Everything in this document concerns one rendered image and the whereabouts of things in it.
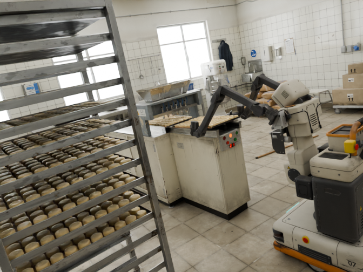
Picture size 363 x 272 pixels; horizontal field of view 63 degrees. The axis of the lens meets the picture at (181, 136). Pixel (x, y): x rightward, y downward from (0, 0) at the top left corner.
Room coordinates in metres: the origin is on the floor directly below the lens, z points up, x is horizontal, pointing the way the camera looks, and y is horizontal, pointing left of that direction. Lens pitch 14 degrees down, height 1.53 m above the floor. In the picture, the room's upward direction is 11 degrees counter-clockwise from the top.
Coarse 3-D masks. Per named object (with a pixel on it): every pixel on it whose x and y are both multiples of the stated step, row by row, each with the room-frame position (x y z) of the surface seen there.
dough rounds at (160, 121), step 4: (172, 116) 3.53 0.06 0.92; (176, 116) 3.47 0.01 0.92; (180, 116) 3.41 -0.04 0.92; (184, 116) 3.37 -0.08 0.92; (188, 116) 3.32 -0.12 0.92; (152, 120) 3.52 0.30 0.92; (156, 120) 3.47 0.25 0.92; (160, 120) 3.39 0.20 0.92; (164, 120) 3.35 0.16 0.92; (168, 120) 3.30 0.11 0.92; (172, 120) 3.26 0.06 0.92; (176, 120) 3.23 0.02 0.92; (180, 120) 3.18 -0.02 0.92; (152, 124) 3.30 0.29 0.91; (156, 124) 3.23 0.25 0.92; (160, 124) 3.17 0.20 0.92; (164, 124) 3.13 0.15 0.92; (168, 124) 3.09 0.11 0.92
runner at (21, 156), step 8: (128, 120) 1.27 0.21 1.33; (104, 128) 1.21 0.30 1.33; (112, 128) 1.23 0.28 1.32; (120, 128) 1.25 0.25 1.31; (72, 136) 1.13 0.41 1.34; (80, 136) 1.15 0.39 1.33; (88, 136) 1.17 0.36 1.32; (96, 136) 1.18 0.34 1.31; (48, 144) 1.08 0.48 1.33; (56, 144) 1.10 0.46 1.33; (64, 144) 1.11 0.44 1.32; (72, 144) 1.13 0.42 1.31; (24, 152) 1.03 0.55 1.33; (32, 152) 1.05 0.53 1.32; (40, 152) 1.06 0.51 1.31; (0, 160) 0.99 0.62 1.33; (8, 160) 1.00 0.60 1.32; (16, 160) 1.01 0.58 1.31
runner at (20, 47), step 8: (40, 40) 1.12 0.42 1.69; (48, 40) 1.14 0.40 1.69; (56, 40) 1.16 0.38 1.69; (64, 40) 1.17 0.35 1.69; (72, 40) 1.19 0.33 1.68; (80, 40) 1.21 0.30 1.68; (88, 40) 1.22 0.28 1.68; (96, 40) 1.24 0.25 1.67; (104, 40) 1.26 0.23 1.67; (0, 48) 1.05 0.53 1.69; (8, 48) 1.06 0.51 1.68; (16, 48) 1.08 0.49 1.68; (24, 48) 1.09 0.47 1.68; (32, 48) 1.11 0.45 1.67; (40, 48) 1.12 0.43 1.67; (48, 48) 1.14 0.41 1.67
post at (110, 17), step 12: (108, 0) 1.26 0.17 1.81; (108, 12) 1.25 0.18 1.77; (108, 24) 1.27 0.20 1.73; (120, 48) 1.26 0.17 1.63; (120, 60) 1.26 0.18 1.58; (120, 72) 1.26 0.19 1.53; (132, 96) 1.27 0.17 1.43; (132, 108) 1.26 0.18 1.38; (132, 120) 1.26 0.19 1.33; (144, 144) 1.27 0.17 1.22; (144, 156) 1.26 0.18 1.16; (144, 168) 1.26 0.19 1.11; (156, 204) 1.26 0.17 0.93; (156, 216) 1.25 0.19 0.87; (156, 228) 1.28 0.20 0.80; (168, 252) 1.26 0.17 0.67; (168, 264) 1.25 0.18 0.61
